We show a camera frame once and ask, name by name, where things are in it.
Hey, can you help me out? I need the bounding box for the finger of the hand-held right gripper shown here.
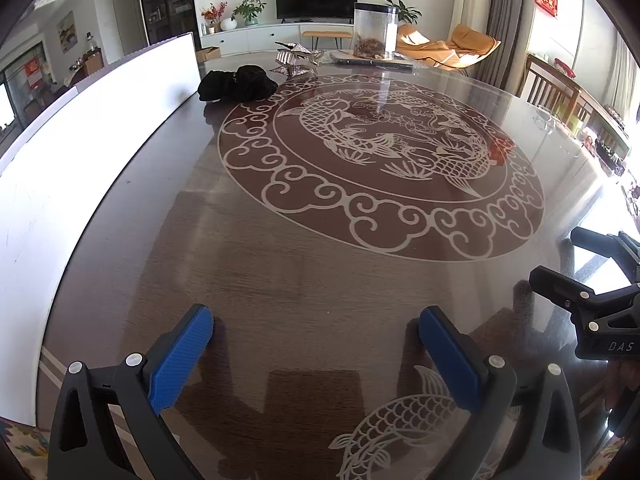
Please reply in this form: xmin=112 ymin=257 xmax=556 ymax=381
xmin=571 ymin=226 xmax=640 ymax=286
xmin=529 ymin=266 xmax=640 ymax=334

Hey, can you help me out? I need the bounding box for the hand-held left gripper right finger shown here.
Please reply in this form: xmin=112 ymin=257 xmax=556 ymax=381
xmin=418 ymin=306 xmax=584 ymax=480

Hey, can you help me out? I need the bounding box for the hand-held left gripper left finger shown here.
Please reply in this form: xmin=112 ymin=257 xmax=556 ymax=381
xmin=47 ymin=304 xmax=215 ymax=480

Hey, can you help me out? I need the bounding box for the patterned glass desktop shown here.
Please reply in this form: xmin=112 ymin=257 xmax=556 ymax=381
xmin=35 ymin=47 xmax=640 ymax=480

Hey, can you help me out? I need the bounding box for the cluttered side shelf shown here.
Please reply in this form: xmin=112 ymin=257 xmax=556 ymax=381
xmin=575 ymin=105 xmax=640 ymax=202

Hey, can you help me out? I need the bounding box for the wooden dining chair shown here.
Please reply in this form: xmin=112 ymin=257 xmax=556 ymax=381
xmin=520 ymin=52 xmax=622 ymax=152

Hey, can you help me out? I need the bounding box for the patterned rug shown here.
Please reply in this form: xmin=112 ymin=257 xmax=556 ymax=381
xmin=0 ymin=415 xmax=52 ymax=480

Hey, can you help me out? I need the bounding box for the grey curtain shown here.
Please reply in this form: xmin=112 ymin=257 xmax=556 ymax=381
xmin=487 ymin=0 xmax=532 ymax=92

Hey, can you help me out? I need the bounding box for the white board panel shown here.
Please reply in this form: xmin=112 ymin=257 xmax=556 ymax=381
xmin=0 ymin=31 xmax=197 ymax=428

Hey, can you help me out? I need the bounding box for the orange lounge chair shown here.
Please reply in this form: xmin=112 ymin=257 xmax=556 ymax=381
xmin=397 ymin=24 xmax=501 ymax=72

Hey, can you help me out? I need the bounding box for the black cloth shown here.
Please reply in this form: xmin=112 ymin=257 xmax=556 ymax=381
xmin=197 ymin=65 xmax=279 ymax=104

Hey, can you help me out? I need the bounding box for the wooden tray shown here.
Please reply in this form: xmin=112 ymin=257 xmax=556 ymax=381
xmin=330 ymin=50 xmax=416 ymax=69

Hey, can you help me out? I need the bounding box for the large leafy potted plant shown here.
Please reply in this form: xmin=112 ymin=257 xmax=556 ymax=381
xmin=382 ymin=0 xmax=424 ymax=24

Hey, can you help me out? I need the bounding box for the clear plastic jar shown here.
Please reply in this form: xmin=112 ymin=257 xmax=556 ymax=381
xmin=352 ymin=2 xmax=400 ymax=60

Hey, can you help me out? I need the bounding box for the wooden side cabinet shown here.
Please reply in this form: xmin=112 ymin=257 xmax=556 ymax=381
xmin=82 ymin=47 xmax=104 ymax=77

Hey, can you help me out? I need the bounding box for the silver metal ornament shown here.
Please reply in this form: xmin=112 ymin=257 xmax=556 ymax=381
xmin=270 ymin=51 xmax=302 ymax=76

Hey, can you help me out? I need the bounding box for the white television cabinet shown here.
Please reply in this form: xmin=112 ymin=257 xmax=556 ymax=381
xmin=200 ymin=22 xmax=362 ymax=57

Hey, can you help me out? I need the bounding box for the wooden bench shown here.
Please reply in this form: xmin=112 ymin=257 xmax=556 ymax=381
xmin=301 ymin=30 xmax=354 ymax=52

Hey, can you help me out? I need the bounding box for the red flower arrangement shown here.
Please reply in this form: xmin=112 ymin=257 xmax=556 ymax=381
xmin=201 ymin=2 xmax=229 ymax=34

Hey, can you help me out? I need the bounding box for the green potted plant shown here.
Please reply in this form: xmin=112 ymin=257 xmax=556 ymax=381
xmin=232 ymin=0 xmax=269 ymax=27

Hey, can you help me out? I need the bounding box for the dark glass display cabinet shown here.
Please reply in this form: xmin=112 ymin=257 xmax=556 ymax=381
xmin=136 ymin=0 xmax=201 ymax=47

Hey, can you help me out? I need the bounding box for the black television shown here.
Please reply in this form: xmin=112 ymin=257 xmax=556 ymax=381
xmin=275 ymin=0 xmax=360 ymax=25

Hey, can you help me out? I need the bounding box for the framed wall painting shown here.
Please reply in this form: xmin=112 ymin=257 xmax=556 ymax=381
xmin=56 ymin=10 xmax=79 ymax=54

